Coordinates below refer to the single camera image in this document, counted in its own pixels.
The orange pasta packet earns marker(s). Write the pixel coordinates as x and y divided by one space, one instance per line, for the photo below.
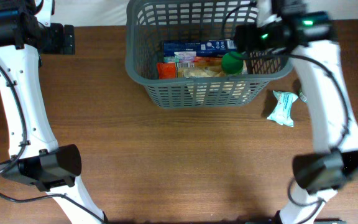
166 70

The blue tissue box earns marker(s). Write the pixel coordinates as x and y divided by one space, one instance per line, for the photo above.
175 51

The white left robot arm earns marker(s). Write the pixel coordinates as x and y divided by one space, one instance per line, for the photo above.
35 156

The grey plastic lattice basket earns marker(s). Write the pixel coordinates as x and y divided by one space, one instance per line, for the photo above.
149 23

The green-lidded jar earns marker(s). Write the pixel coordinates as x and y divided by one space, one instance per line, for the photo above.
232 64

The white green wipes pack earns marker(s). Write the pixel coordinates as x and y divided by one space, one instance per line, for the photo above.
282 112

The beige paper bag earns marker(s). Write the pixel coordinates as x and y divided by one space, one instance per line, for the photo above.
214 92

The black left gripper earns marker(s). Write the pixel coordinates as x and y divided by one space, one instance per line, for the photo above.
60 46

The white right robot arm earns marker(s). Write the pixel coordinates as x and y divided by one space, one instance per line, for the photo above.
285 29

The silver tin can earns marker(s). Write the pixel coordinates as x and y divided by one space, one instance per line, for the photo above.
302 96

